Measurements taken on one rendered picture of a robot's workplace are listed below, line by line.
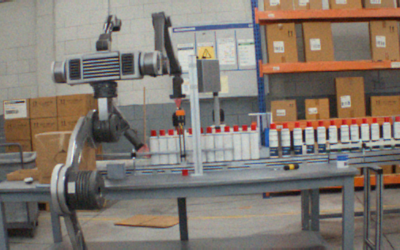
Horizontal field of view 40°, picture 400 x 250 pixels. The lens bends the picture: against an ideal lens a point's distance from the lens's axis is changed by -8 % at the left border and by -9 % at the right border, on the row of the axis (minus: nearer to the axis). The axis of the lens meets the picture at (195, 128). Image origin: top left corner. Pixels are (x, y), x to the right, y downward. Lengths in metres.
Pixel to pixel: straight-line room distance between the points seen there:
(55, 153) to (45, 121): 3.82
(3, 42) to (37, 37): 0.62
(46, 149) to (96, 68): 0.53
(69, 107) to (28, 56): 2.06
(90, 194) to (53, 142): 0.69
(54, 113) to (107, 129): 3.98
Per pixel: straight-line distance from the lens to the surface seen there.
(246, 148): 3.51
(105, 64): 3.03
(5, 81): 8.93
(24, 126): 7.10
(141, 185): 3.11
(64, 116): 6.99
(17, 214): 5.73
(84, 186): 2.59
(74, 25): 8.53
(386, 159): 3.65
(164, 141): 3.52
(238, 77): 7.86
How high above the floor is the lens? 1.27
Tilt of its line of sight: 3 degrees down
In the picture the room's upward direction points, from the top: 3 degrees counter-clockwise
